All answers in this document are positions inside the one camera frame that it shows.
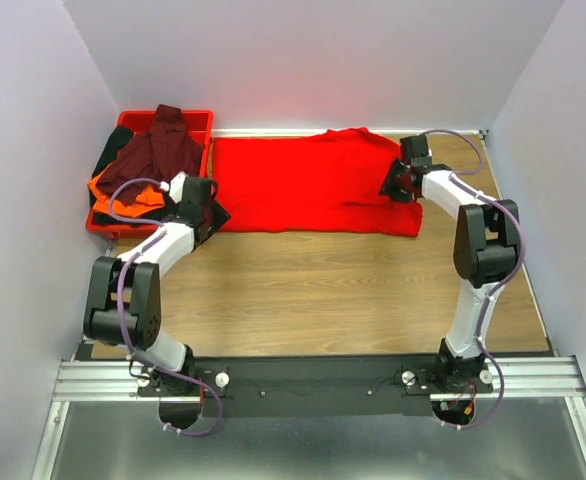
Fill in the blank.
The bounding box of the black t shirt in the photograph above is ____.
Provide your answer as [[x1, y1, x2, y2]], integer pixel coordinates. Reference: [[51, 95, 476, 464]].
[[92, 125, 134, 178]]

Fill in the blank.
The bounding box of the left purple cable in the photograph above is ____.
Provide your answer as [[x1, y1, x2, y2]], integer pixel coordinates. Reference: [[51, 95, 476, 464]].
[[108, 177, 224, 437]]

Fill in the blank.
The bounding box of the purple cable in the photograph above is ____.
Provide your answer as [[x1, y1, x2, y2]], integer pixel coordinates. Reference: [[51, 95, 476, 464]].
[[422, 128, 524, 431], [108, 177, 224, 437]]

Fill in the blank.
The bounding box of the red plastic bin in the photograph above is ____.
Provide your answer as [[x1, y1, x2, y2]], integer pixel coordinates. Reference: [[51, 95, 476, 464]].
[[86, 105, 213, 240]]

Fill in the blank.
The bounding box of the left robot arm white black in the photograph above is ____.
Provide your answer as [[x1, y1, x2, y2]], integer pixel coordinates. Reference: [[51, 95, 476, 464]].
[[83, 173, 230, 395]]

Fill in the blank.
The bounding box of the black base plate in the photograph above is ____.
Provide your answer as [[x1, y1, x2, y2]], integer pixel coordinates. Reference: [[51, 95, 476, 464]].
[[139, 354, 496, 424]]

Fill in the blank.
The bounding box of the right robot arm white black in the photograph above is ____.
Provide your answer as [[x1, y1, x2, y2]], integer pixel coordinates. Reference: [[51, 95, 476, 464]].
[[379, 134, 525, 392]]

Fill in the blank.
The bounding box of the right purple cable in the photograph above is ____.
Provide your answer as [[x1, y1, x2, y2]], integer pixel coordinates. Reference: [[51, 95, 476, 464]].
[[422, 128, 524, 431]]

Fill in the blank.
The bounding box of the bright red t shirt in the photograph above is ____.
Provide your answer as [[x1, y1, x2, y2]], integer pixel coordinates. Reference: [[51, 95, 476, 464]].
[[212, 128, 423, 237]]

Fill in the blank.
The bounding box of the orange t shirt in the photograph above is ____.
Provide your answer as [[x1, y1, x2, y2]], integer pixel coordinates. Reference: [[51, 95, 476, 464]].
[[87, 167, 166, 218]]

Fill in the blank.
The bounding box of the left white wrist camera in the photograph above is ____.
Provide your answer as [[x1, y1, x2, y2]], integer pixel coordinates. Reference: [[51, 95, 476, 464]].
[[159, 171, 189, 204]]

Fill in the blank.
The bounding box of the maroon t shirt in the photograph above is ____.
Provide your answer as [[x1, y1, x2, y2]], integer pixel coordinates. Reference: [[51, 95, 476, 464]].
[[106, 104, 208, 182]]

